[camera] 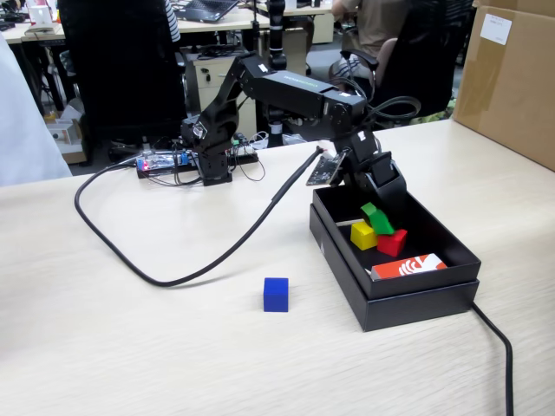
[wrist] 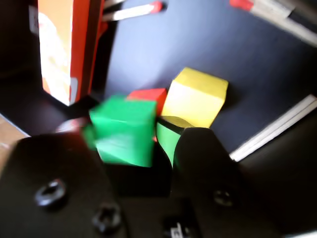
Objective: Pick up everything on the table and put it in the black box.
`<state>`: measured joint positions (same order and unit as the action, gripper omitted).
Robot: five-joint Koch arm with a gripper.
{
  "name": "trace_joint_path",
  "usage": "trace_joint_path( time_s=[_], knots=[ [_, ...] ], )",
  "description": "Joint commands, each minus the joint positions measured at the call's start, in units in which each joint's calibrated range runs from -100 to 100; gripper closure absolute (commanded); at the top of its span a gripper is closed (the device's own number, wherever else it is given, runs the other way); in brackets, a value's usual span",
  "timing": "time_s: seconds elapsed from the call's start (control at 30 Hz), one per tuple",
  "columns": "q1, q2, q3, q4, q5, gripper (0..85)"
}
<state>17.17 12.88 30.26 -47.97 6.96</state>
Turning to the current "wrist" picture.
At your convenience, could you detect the yellow wooden cube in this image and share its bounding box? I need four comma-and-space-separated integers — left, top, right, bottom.
160, 66, 229, 129

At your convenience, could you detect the white stick red tip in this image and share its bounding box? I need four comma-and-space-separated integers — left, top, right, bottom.
102, 0, 163, 22
229, 0, 317, 48

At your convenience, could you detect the black box tray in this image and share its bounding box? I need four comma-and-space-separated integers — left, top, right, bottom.
0, 0, 317, 234

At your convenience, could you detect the orange white card box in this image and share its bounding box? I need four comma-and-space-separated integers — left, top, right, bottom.
28, 0, 105, 107

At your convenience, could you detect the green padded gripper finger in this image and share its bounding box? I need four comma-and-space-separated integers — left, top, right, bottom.
157, 115, 285, 238

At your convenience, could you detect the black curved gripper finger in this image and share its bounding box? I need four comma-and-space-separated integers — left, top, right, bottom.
0, 123, 132, 238

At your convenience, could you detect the green wooden cube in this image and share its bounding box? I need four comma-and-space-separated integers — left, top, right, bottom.
83, 94, 158, 168

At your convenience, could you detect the red wooden cube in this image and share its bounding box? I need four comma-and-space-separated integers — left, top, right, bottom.
127, 88, 168, 115

